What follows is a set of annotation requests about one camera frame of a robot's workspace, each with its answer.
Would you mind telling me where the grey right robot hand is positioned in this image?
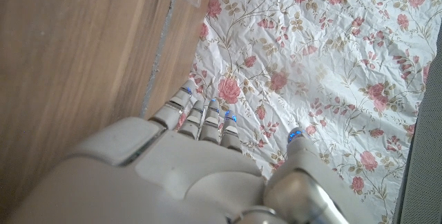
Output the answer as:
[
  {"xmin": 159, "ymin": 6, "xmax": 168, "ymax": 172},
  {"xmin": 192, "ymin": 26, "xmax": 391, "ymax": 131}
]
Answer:
[{"xmin": 5, "ymin": 80, "xmax": 379, "ymax": 224}]

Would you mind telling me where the floral backdrop cloth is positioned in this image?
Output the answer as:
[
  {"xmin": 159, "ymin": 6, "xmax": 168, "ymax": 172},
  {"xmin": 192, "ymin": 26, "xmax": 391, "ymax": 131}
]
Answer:
[{"xmin": 177, "ymin": 0, "xmax": 442, "ymax": 224}]

